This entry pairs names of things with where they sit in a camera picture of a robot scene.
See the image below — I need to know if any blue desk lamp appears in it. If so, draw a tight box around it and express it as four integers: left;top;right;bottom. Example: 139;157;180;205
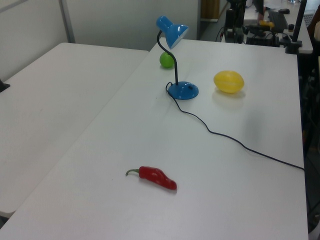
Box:
156;15;200;101

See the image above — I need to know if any tall black device stand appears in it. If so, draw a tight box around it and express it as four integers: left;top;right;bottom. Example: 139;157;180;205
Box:
224;0;246;44

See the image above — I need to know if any yellow toy melon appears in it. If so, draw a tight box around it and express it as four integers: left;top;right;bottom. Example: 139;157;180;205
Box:
213;70;245;95

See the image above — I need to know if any black electronics box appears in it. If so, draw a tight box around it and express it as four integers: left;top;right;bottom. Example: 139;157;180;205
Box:
245;24;281;48

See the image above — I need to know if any green ball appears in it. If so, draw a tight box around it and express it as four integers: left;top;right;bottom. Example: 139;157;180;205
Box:
159;51;175;69

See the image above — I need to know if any black lamp power cable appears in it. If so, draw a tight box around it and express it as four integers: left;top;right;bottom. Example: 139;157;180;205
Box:
164;81;305;172

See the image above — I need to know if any red toy chili pepper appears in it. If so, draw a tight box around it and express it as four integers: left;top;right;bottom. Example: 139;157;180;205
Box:
125;166;178;191

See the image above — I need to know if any black keyboard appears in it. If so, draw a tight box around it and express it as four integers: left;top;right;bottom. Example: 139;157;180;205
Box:
267;10;289;30

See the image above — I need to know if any grey partition post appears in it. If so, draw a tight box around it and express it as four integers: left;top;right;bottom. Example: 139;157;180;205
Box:
59;0;76;44

